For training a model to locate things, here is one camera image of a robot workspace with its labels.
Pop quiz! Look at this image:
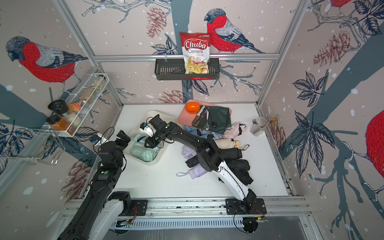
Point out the cream plastic storage box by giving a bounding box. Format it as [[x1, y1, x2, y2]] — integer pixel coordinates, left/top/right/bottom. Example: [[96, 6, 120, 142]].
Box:
[[123, 111, 177, 166]]

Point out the Chuba cassava chips bag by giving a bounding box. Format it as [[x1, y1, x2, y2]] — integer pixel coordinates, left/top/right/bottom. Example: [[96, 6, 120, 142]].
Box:
[[180, 32, 211, 74]]

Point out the black lid spice jar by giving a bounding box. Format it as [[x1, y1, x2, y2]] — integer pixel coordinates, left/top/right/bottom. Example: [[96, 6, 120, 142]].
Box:
[[48, 99, 70, 115]]

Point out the black folded umbrella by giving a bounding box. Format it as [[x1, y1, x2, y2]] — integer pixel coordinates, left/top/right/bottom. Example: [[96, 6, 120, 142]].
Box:
[[231, 170, 254, 186], [225, 159, 251, 171], [221, 148, 243, 160]]

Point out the metal spoon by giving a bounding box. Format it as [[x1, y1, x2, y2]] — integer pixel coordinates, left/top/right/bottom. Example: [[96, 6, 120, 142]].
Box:
[[204, 111, 210, 131]]

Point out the amber jar black lid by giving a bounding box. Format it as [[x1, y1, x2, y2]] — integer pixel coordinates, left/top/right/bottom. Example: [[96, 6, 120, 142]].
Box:
[[47, 115, 70, 131]]

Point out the lilac folded umbrella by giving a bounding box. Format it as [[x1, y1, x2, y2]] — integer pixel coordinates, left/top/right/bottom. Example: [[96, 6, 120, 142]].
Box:
[[176, 164, 208, 179], [182, 146, 197, 160]]

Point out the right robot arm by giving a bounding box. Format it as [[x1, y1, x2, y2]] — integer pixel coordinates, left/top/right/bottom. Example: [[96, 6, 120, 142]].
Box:
[[149, 115, 257, 211]]

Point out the light blue folded umbrella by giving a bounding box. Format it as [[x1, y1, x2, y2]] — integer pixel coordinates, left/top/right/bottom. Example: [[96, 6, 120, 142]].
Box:
[[185, 126, 224, 140]]

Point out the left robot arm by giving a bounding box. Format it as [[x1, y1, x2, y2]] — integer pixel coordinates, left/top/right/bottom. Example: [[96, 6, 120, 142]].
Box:
[[58, 131, 134, 240]]

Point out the white wire spice rack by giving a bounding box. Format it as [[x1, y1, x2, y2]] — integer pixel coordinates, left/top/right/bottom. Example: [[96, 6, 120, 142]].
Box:
[[44, 73, 110, 138]]

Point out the beige folded umbrella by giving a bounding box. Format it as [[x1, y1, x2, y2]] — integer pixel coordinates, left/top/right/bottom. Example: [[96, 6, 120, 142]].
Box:
[[215, 139, 250, 151]]

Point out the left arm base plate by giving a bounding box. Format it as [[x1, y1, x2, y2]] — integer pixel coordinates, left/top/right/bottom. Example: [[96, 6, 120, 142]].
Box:
[[127, 200, 149, 217]]

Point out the orange plastic bowl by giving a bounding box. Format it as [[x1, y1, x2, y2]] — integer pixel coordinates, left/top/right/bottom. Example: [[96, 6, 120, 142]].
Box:
[[185, 102, 201, 115]]

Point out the black wire wall basket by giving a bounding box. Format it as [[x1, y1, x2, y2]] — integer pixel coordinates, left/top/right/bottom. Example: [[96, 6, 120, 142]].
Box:
[[155, 58, 220, 81]]

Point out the mint green umbrella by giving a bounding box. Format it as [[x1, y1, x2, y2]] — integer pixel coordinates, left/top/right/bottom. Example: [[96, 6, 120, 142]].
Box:
[[134, 134, 148, 147], [130, 145, 160, 163]]

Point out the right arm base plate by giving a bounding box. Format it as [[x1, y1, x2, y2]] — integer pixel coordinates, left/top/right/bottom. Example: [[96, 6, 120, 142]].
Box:
[[225, 198, 267, 215]]

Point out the dark green cloth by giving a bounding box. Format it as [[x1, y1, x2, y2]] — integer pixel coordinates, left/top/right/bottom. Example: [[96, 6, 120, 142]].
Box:
[[192, 106, 232, 134]]

